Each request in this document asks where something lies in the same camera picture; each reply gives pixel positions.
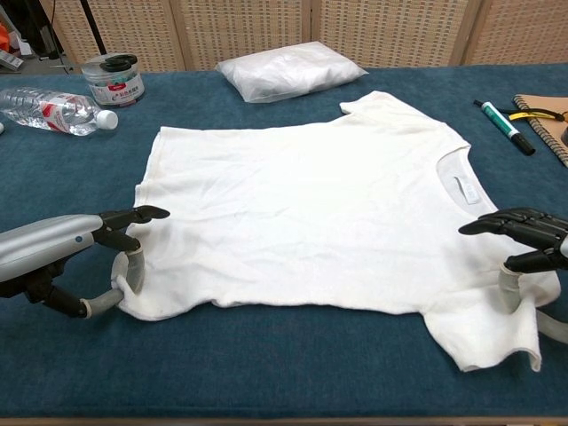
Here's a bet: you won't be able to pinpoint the white grey box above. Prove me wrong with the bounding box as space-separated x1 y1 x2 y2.
0 48 23 72

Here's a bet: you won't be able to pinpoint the black-handled scissors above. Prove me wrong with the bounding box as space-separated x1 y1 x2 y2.
49 53 139 73

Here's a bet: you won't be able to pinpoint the white t-shirt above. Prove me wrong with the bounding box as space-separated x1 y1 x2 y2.
110 90 561 373

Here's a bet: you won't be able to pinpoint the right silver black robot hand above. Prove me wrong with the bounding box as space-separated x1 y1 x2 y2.
458 207 568 345

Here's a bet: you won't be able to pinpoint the brown spiral notebook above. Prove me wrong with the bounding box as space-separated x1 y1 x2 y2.
512 93 568 169

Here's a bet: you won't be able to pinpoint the clear round plastic jar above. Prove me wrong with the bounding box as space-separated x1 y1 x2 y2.
81 53 146 107

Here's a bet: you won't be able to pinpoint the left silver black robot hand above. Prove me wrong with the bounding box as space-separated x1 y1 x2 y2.
0 205 171 320

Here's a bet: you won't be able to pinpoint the woven wooden folding screen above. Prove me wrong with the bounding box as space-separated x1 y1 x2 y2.
38 0 568 72

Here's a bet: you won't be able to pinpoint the white plastic bag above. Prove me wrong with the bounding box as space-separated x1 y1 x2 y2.
215 41 369 105

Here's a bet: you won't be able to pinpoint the black tripod stand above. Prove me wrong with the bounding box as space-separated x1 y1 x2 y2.
77 0 108 57

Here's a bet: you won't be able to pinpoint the teal blue table mat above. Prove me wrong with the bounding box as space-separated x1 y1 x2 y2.
0 63 568 421

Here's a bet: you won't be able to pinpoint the clear plastic water bottle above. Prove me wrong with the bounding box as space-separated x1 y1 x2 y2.
0 87 120 138

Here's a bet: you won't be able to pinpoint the green white marker pen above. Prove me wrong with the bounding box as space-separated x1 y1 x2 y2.
472 99 537 157

